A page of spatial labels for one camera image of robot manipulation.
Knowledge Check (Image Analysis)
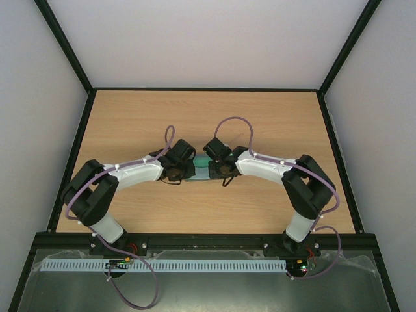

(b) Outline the black left frame rail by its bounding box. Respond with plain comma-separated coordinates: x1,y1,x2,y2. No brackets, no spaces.
46,88,98,233

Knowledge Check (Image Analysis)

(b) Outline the black frame post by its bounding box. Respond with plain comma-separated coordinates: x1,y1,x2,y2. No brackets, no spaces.
318,0,382,98
34,0,94,94

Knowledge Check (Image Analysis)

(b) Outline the black back right frame post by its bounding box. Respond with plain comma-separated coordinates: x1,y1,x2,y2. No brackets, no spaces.
318,0,382,98

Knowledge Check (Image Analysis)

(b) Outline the black back left frame post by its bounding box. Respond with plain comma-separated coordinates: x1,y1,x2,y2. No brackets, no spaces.
34,0,94,94

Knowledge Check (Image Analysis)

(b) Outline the grey-green glasses case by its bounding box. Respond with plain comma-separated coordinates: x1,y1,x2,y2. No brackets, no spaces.
186,153,211,181

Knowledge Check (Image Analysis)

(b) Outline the grey metal front tray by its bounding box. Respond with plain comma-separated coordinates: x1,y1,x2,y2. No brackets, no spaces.
18,250,390,311

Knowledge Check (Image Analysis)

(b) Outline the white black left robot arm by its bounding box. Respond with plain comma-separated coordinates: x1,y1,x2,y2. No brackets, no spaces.
60,139,196,256

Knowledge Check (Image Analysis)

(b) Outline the black frame rail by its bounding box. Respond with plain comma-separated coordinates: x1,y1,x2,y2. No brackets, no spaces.
318,90,401,312
46,88,98,233
32,231,378,261
94,87,319,93

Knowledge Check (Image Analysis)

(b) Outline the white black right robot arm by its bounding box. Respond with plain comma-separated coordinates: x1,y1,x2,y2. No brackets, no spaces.
203,137,340,255

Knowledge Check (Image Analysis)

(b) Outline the black front frame rail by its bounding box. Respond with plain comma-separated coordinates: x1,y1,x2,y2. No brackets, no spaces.
32,231,378,261

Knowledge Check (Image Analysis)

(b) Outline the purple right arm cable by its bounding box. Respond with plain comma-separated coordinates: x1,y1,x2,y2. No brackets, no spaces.
214,116,342,282

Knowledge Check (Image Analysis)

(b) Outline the black right frame rail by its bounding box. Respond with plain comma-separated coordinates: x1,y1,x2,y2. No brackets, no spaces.
318,90,401,312

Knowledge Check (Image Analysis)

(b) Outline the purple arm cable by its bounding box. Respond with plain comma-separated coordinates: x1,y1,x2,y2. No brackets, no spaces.
65,125,161,309
214,116,342,282

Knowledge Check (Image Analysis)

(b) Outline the black back frame rail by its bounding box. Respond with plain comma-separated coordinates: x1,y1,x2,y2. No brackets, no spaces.
94,87,319,93

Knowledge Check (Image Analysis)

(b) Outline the white slotted cable duct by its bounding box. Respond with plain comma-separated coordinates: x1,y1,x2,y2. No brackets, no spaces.
39,259,287,273

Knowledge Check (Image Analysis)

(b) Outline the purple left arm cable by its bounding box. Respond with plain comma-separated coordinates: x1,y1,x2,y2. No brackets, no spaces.
65,125,161,309

